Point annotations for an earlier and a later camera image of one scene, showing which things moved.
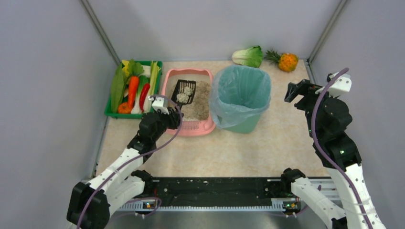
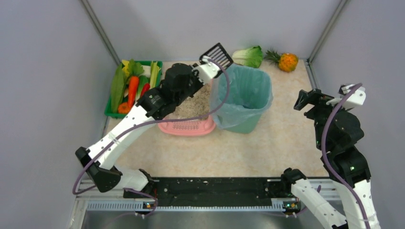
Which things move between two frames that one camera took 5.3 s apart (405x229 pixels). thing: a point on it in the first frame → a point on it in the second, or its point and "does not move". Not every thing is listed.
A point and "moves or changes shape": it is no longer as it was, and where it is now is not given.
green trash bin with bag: [239, 96] does not move
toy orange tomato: [124, 108] does not move
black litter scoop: [184, 92] moves or changes shape
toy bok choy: [252, 57] does not move
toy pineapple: [286, 62] does not move
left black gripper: [172, 114] → [196, 78]
